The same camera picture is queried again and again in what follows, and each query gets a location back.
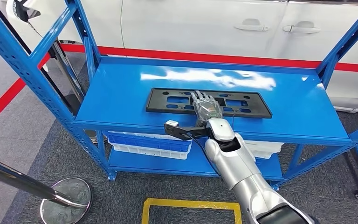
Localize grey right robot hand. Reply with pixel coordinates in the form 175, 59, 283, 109
191, 90, 223, 127

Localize black plastic plate bracket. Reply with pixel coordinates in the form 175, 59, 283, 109
145, 88, 273, 119

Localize blue metal shelf rack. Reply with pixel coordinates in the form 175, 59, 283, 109
0, 0, 358, 191

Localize red barrier belt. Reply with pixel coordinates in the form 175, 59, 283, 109
60, 43, 358, 74
0, 52, 51, 133

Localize blue plastic crate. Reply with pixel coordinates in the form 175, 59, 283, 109
103, 131, 193, 153

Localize white plastic crate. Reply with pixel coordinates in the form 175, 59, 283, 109
244, 140, 285, 160
104, 131, 193, 161

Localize white car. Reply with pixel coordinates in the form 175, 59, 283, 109
7, 0, 358, 113

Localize yellow floor tape square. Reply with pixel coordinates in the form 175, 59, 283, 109
141, 198, 243, 224

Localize black barrier belt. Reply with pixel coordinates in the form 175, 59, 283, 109
0, 0, 75, 115

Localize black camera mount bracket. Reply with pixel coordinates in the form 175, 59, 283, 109
163, 123, 212, 141

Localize white car door handle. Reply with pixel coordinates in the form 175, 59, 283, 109
234, 18, 269, 32
282, 21, 321, 34

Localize black stanchion post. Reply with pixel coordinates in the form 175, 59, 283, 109
48, 40, 109, 144

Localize chrome stanchion post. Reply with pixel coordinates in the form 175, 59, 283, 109
0, 153, 92, 224

